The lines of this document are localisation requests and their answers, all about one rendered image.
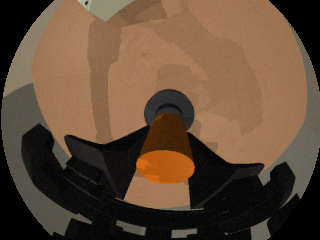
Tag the orange knob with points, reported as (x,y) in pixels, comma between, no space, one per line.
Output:
(166,157)

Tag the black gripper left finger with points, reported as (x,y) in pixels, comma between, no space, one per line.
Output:
(117,159)

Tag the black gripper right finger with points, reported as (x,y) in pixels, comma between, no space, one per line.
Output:
(212,173)

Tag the black round pedestal with silver shaft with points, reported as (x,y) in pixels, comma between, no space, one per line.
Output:
(169,101)

